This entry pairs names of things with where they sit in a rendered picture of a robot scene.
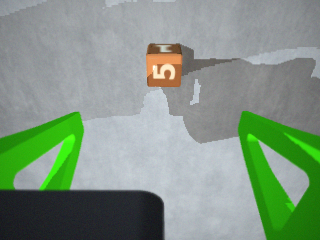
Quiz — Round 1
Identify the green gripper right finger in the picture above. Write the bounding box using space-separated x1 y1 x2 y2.
238 111 320 240

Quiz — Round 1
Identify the brown number cube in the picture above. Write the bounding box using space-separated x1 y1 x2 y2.
146 44 182 87

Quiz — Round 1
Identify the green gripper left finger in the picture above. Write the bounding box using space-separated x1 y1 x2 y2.
0 112 84 190

